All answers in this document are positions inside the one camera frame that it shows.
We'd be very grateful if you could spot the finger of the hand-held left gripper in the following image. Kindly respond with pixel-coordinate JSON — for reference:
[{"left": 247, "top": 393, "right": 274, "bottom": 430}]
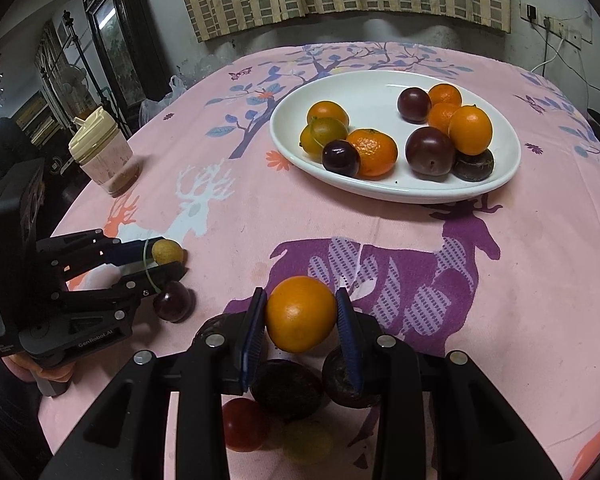
[
  {"left": 57, "top": 261, "right": 189, "bottom": 312},
  {"left": 36, "top": 229, "right": 166, "bottom": 277}
]

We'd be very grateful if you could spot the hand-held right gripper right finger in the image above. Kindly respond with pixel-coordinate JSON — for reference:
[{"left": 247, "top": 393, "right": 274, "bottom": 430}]
[{"left": 334, "top": 287, "right": 563, "bottom": 480}]

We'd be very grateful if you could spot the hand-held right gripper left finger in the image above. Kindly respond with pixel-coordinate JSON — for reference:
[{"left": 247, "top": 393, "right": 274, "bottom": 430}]
[{"left": 37, "top": 287, "right": 270, "bottom": 480}]

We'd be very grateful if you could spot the tan longan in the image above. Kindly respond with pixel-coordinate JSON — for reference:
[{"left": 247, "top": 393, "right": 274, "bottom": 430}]
[{"left": 151, "top": 240, "right": 186, "bottom": 266}]

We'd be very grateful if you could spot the dark red cherry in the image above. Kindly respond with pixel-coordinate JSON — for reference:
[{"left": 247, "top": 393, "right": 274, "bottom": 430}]
[{"left": 152, "top": 280, "right": 197, "bottom": 323}]

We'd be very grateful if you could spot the orange mandarin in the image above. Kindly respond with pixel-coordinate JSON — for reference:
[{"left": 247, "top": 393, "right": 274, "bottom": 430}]
[
  {"left": 346, "top": 128, "right": 398, "bottom": 178},
  {"left": 307, "top": 101, "right": 350, "bottom": 128},
  {"left": 265, "top": 276, "right": 338, "bottom": 353},
  {"left": 426, "top": 102, "right": 461, "bottom": 133},
  {"left": 427, "top": 83, "right": 463, "bottom": 108}
]

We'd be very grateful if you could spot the dark red plum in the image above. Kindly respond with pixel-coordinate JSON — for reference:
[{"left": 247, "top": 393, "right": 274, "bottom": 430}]
[
  {"left": 405, "top": 126, "right": 456, "bottom": 177},
  {"left": 397, "top": 87, "right": 432, "bottom": 123}
]

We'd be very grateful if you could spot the green-yellow mandarin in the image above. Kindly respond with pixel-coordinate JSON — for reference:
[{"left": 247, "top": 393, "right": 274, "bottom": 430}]
[{"left": 300, "top": 116, "right": 348, "bottom": 157}]

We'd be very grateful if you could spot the smooth oval orange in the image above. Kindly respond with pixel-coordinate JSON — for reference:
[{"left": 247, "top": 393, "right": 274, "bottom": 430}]
[{"left": 448, "top": 105, "right": 494, "bottom": 156}]

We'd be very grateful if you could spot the white oval plate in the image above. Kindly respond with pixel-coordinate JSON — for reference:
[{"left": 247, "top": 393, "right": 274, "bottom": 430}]
[{"left": 269, "top": 70, "right": 522, "bottom": 204}]

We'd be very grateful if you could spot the person's left hand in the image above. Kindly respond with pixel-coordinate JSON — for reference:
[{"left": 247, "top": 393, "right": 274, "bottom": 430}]
[{"left": 4, "top": 356, "right": 74, "bottom": 384}]

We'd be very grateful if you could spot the red cherry tomato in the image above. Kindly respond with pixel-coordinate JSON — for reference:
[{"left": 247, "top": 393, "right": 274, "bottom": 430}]
[{"left": 222, "top": 397, "right": 270, "bottom": 453}]

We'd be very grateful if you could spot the plastic jar with beige lid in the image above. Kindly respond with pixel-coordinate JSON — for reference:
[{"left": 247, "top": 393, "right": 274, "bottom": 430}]
[{"left": 68, "top": 106, "right": 141, "bottom": 197}]

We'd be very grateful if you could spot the small yellow-green fruit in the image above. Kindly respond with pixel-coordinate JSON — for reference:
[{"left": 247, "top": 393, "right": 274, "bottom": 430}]
[{"left": 280, "top": 420, "right": 335, "bottom": 463}]

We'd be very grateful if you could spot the pink deer print tablecloth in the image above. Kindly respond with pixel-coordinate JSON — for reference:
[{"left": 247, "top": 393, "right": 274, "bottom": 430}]
[{"left": 37, "top": 42, "right": 600, "bottom": 480}]

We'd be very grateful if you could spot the clear plastic bag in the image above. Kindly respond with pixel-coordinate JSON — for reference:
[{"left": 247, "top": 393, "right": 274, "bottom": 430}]
[{"left": 139, "top": 75, "right": 188, "bottom": 126}]

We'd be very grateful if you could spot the white standing fan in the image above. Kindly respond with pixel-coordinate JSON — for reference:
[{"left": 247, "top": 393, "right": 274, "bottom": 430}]
[{"left": 60, "top": 62, "right": 89, "bottom": 107}]

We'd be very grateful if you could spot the dark framed mirror cabinet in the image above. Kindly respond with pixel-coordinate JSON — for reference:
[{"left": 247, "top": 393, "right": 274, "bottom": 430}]
[{"left": 80, "top": 0, "right": 171, "bottom": 111}]

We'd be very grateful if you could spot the white power cable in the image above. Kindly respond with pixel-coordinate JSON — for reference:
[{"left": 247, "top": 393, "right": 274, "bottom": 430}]
[{"left": 530, "top": 35, "right": 567, "bottom": 76}]

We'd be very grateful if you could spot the white wall socket strip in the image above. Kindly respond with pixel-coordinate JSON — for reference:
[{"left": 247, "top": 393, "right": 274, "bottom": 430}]
[{"left": 519, "top": 0, "right": 593, "bottom": 51}]

